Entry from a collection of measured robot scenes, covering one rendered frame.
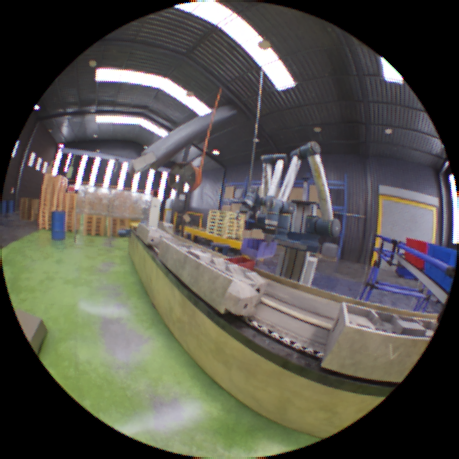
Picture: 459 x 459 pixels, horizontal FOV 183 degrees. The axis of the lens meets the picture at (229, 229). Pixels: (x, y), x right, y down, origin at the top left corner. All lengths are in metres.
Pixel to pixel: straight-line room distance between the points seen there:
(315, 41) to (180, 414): 9.87
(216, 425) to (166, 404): 0.37
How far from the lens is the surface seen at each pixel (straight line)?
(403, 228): 11.97
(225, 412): 1.32
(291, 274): 2.30
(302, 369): 0.71
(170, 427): 1.29
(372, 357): 0.68
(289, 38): 8.65
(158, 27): 9.52
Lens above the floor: 1.27
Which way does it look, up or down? 3 degrees down
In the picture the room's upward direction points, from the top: 9 degrees clockwise
